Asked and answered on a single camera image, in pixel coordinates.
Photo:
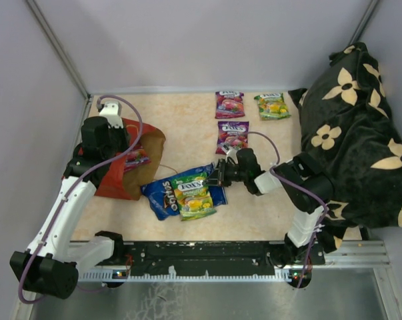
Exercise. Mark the green snack packet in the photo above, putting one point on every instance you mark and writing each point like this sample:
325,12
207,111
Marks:
272,106

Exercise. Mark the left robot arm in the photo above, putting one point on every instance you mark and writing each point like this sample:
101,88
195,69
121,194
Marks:
46,266

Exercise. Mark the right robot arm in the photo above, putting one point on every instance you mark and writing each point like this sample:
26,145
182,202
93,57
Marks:
306,184

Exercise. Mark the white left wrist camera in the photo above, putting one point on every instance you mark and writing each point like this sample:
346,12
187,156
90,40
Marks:
111,110

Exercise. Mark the black floral blanket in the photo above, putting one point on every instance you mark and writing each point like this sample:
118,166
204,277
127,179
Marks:
347,127

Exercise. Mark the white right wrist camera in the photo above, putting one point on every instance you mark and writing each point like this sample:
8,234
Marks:
230,150

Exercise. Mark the red paper bag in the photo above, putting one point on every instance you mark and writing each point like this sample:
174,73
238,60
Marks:
127,175

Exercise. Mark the blue snack packet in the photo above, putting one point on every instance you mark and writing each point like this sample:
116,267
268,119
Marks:
162,199

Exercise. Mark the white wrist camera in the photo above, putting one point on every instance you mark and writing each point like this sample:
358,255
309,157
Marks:
111,110
230,150

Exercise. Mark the purple berries candy packet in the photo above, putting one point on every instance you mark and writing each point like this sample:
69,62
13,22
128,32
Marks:
136,158
229,104
234,133

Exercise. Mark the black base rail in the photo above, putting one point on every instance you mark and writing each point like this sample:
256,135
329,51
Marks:
212,258

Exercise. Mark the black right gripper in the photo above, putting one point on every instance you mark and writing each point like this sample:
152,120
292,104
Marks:
221,173

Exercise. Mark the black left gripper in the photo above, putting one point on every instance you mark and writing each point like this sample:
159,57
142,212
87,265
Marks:
96,134

